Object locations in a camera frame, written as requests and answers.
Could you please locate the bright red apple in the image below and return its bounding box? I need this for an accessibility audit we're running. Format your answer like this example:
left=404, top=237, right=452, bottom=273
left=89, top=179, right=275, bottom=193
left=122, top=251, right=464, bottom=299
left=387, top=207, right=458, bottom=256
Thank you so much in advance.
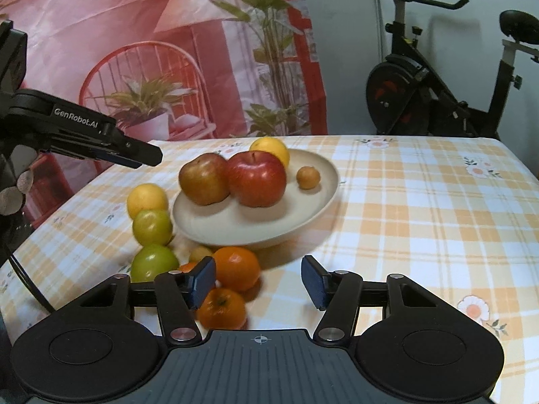
left=227, top=150, right=287, bottom=208

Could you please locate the gloved left hand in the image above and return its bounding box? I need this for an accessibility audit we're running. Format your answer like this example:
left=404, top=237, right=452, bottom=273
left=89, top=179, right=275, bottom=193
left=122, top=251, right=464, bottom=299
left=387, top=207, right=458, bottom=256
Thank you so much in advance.
left=0, top=169, right=34, bottom=216

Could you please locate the red printed backdrop curtain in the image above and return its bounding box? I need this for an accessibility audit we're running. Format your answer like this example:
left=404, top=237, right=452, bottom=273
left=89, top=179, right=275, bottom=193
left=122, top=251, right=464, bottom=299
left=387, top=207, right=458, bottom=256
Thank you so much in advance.
left=0, top=0, right=330, bottom=228

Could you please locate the orange mandarin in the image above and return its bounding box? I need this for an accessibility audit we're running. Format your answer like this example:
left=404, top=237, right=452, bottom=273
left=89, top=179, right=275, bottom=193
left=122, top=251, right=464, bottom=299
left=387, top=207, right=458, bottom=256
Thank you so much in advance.
left=196, top=287, right=247, bottom=330
left=178, top=262, right=196, bottom=273
left=213, top=246, right=261, bottom=292

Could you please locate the small brown longan fruit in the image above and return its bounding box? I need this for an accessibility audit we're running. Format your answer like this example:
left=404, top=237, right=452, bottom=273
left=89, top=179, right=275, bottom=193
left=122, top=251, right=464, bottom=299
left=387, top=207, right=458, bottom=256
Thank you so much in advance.
left=296, top=166, right=321, bottom=190

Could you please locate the brownish red apple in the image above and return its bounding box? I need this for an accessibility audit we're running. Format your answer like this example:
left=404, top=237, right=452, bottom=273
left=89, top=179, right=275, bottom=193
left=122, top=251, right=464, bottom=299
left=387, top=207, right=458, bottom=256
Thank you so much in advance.
left=178, top=152, right=230, bottom=206

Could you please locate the yellow-green fruit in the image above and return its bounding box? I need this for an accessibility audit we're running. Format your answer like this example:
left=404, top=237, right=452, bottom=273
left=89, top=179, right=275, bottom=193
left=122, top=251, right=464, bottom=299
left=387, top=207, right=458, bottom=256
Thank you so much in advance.
left=132, top=210, right=173, bottom=246

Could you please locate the black cable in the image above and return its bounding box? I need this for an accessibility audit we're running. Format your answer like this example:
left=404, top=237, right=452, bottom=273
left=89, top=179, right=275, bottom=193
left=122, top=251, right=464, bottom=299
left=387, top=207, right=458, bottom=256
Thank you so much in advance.
left=0, top=234, right=56, bottom=314

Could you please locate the orange plaid floral tablecloth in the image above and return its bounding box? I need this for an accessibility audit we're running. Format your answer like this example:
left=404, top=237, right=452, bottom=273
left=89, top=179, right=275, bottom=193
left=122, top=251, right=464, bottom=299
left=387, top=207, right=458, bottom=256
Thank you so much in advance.
left=14, top=136, right=538, bottom=403

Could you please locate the small yellow lemon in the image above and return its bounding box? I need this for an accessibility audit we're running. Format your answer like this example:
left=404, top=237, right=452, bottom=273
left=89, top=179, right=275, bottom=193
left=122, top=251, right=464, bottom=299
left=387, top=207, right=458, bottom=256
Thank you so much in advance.
left=126, top=183, right=168, bottom=220

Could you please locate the cream round plate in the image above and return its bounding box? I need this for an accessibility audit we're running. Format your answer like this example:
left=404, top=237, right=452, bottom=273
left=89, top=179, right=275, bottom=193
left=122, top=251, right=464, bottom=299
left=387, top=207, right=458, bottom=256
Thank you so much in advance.
left=172, top=149, right=340, bottom=249

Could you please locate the black exercise bike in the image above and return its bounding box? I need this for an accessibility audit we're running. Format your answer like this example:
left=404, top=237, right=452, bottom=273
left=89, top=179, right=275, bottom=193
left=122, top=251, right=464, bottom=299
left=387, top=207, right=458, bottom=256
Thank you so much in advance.
left=355, top=0, right=539, bottom=139

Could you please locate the large yellow grapefruit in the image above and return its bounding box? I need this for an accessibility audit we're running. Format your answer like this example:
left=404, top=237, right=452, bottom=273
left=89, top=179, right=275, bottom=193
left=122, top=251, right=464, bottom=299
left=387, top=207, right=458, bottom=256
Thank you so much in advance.
left=249, top=136, right=290, bottom=169

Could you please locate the green apple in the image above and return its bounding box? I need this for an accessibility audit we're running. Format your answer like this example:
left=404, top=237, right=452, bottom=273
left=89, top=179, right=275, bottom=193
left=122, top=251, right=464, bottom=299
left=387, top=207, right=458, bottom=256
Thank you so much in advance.
left=130, top=243, right=180, bottom=283

